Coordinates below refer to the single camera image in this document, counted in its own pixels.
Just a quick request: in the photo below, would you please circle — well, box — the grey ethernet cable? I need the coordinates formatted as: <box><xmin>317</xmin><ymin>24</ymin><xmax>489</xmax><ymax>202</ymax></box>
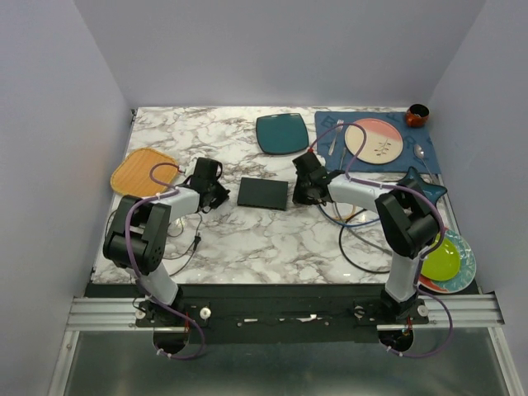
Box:
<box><xmin>336</xmin><ymin>146</ymin><xmax>395</xmax><ymax>255</ymax></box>

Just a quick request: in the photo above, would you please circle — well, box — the yellow ethernet cable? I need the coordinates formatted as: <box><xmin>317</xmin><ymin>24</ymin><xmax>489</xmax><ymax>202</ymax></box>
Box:
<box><xmin>332</xmin><ymin>204</ymin><xmax>358</xmax><ymax>222</ymax></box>

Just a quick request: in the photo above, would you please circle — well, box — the black network switch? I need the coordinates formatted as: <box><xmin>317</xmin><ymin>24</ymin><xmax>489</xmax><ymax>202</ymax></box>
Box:
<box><xmin>237</xmin><ymin>177</ymin><xmax>288</xmax><ymax>211</ymax></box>

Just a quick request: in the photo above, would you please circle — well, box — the blue ethernet cable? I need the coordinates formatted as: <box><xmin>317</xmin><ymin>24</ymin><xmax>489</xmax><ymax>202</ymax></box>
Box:
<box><xmin>318</xmin><ymin>204</ymin><xmax>383</xmax><ymax>229</ymax></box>

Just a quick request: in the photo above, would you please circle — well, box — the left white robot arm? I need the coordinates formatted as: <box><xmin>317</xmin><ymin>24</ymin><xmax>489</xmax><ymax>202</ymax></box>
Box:
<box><xmin>102</xmin><ymin>158</ymin><xmax>229</xmax><ymax>326</ymax></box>

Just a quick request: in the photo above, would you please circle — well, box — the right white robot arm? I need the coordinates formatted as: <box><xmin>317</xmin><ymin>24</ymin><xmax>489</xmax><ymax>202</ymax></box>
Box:
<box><xmin>293</xmin><ymin>151</ymin><xmax>447</xmax><ymax>323</ymax></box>

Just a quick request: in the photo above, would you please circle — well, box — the teal square plate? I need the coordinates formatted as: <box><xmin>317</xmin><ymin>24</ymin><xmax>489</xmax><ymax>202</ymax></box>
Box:
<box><xmin>256</xmin><ymin>113</ymin><xmax>309</xmax><ymax>155</ymax></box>

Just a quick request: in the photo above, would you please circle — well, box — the silver fork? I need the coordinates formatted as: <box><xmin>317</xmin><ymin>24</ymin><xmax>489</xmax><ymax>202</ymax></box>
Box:
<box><xmin>328</xmin><ymin>119</ymin><xmax>344</xmax><ymax>156</ymax></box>

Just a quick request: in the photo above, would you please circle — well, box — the orange woven tray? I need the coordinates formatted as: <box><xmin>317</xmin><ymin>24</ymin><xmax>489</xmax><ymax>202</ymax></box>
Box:
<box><xmin>110</xmin><ymin>148</ymin><xmax>180</xmax><ymax>197</ymax></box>

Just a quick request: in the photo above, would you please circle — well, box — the pink and cream plate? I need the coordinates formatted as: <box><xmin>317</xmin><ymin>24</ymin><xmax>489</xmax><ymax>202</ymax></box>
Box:
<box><xmin>345</xmin><ymin>118</ymin><xmax>403</xmax><ymax>165</ymax></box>

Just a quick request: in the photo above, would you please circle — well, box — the blue star-shaped dish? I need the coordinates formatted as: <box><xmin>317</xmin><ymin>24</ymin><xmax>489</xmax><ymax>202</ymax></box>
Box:
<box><xmin>398</xmin><ymin>167</ymin><xmax>448</xmax><ymax>205</ymax></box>

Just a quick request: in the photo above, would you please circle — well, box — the blue placemat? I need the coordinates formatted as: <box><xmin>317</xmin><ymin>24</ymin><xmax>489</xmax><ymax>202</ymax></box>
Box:
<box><xmin>315</xmin><ymin>111</ymin><xmax>441</xmax><ymax>174</ymax></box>

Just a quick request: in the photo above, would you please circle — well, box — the silver spoon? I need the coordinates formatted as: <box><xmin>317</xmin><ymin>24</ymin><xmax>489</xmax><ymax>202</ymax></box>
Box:
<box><xmin>413</xmin><ymin>144</ymin><xmax>436</xmax><ymax>182</ymax></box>

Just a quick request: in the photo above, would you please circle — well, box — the brown lacquer cup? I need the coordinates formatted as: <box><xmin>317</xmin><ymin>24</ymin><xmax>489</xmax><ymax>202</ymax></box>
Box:
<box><xmin>405</xmin><ymin>103</ymin><xmax>430</xmax><ymax>128</ymax></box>

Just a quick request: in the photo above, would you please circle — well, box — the lime green plate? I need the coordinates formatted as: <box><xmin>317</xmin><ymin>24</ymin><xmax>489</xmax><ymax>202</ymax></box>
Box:
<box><xmin>421</xmin><ymin>237</ymin><xmax>460</xmax><ymax>281</ymax></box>

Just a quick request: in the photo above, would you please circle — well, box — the red and teal plate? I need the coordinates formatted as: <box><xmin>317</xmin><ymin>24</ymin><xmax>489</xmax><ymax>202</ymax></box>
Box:
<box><xmin>419</xmin><ymin>229</ymin><xmax>477</xmax><ymax>295</ymax></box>

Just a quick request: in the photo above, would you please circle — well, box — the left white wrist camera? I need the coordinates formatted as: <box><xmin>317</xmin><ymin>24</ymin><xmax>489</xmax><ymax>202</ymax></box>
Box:
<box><xmin>178</xmin><ymin>163</ymin><xmax>196</xmax><ymax>177</ymax></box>

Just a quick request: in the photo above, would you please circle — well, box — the thin black cable with plug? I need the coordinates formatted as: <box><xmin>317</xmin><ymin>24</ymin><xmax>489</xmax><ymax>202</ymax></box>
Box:
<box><xmin>105</xmin><ymin>208</ymin><xmax>204</xmax><ymax>278</ymax></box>

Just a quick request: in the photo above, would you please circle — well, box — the black power cable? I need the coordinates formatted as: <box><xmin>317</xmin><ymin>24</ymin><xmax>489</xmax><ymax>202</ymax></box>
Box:
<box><xmin>338</xmin><ymin>216</ymin><xmax>393</xmax><ymax>274</ymax></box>

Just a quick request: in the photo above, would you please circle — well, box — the black mounting base plate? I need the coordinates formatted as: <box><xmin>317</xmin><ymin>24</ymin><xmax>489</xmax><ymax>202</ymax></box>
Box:
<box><xmin>84</xmin><ymin>282</ymin><xmax>483</xmax><ymax>346</ymax></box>

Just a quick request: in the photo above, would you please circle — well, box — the aluminium rail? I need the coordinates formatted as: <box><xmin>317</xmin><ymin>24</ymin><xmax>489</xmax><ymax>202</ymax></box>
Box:
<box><xmin>66</xmin><ymin>295</ymin><xmax>504</xmax><ymax>332</ymax></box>

